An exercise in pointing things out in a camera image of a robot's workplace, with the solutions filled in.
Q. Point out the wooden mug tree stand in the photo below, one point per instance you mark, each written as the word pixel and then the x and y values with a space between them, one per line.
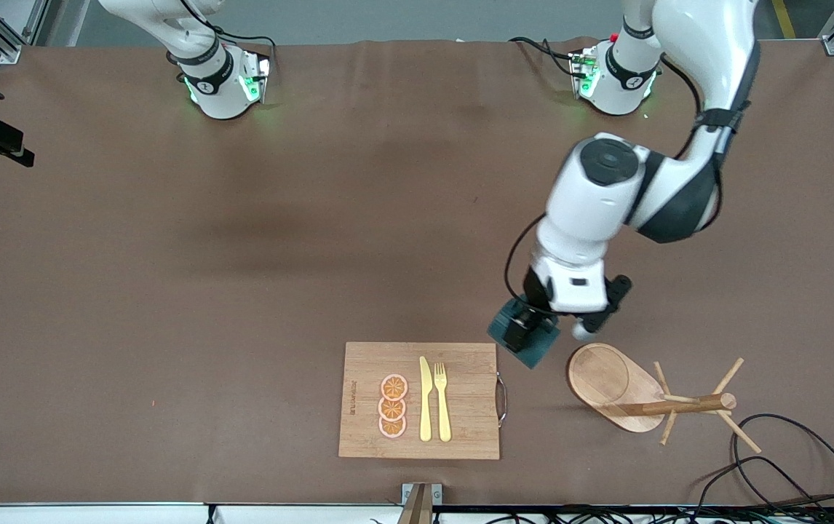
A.
pixel 599 378

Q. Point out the dark teal cup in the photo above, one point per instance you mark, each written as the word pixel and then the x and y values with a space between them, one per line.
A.
pixel 542 346

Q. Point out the orange slice toy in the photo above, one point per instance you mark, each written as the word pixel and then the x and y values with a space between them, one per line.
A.
pixel 391 409
pixel 394 387
pixel 392 428

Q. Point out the yellow plastic fork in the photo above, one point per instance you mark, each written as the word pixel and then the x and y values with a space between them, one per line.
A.
pixel 444 415

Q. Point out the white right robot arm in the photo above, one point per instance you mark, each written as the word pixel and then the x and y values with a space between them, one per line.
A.
pixel 220 94

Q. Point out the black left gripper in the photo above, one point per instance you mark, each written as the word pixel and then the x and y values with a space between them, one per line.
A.
pixel 525 321

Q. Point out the bamboo cutting board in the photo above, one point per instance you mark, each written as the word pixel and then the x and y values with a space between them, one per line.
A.
pixel 461 356

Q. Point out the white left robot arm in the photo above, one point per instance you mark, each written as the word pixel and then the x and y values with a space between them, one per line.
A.
pixel 599 204

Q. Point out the yellow plastic knife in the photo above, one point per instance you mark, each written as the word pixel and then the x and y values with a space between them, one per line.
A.
pixel 425 407

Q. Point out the brown table cover sheet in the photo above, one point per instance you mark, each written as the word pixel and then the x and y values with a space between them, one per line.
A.
pixel 169 327

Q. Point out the metal and wood bracket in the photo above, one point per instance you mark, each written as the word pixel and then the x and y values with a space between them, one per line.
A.
pixel 421 502

